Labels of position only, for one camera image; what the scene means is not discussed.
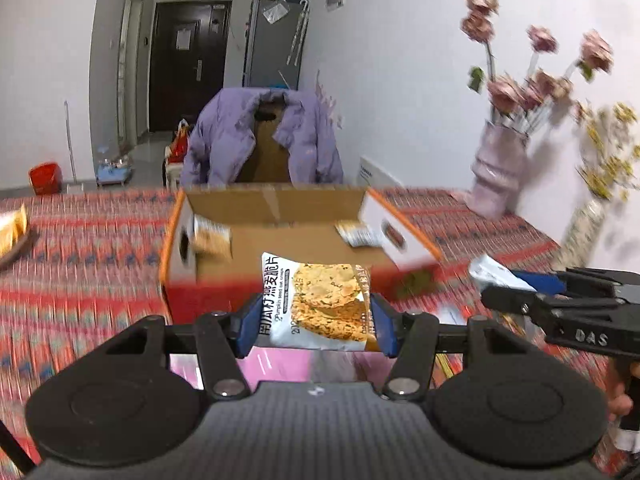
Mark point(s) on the purple jacket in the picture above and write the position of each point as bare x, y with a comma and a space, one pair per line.
225, 130

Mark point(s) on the yellow artificial flowers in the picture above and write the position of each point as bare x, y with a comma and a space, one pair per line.
607, 160

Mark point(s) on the pile of orange snack packets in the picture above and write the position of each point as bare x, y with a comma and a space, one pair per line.
12, 227

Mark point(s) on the clear plastic bag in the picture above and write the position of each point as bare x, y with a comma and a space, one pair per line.
275, 11

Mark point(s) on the plain white snack packet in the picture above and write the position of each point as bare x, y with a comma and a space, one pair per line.
495, 272

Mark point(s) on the blue low stool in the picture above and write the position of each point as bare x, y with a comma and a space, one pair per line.
114, 172

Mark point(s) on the red shopping bag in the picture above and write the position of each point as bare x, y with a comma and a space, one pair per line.
180, 144

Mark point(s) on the pink ribbed vase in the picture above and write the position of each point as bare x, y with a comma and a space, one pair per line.
497, 170

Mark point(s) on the brown plate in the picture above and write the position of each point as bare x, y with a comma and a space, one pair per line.
22, 250

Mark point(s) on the speckled glass vase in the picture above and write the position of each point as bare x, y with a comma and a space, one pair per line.
582, 232

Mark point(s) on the white black snack packet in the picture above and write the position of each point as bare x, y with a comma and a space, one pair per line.
357, 232

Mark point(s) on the grey refrigerator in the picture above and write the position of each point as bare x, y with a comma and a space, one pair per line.
272, 50

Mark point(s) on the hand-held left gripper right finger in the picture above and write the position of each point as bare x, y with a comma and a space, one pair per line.
382, 330

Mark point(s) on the red bucket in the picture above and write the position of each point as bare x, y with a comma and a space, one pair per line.
45, 179

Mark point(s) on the mop pole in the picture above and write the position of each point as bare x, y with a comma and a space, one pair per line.
70, 145

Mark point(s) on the pink artificial flowers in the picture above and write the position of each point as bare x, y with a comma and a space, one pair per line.
502, 92

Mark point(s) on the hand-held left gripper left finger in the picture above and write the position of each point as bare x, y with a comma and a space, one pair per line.
248, 329

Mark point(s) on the white folded umbrella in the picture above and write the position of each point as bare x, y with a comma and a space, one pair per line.
299, 30

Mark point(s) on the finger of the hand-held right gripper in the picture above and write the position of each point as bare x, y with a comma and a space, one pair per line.
545, 282
520, 302

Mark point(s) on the white flat box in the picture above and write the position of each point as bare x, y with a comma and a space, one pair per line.
377, 172

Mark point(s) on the person's right hand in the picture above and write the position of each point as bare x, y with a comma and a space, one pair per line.
620, 404

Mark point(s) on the orange cardboard box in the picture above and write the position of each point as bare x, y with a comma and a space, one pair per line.
280, 245

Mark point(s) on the oat crisp snack packet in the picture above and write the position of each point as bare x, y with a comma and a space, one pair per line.
320, 305

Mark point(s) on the tan white snack packet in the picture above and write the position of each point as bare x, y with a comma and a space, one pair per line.
212, 241

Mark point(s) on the dark entrance door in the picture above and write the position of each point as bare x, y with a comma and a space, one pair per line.
187, 65

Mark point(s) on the patterned red tablecloth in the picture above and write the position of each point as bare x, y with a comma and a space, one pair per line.
90, 270

